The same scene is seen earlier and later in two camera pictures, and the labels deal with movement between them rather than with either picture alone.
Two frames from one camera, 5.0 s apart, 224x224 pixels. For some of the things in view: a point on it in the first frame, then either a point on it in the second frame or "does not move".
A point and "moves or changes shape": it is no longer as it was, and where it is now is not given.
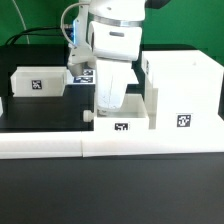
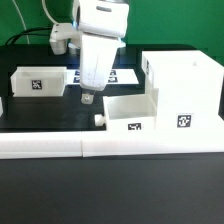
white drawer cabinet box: (190, 88) does not move
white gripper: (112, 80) to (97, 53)
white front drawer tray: (132, 117) moves or changes shape
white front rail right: (151, 142) does not move
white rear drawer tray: (39, 81) does not move
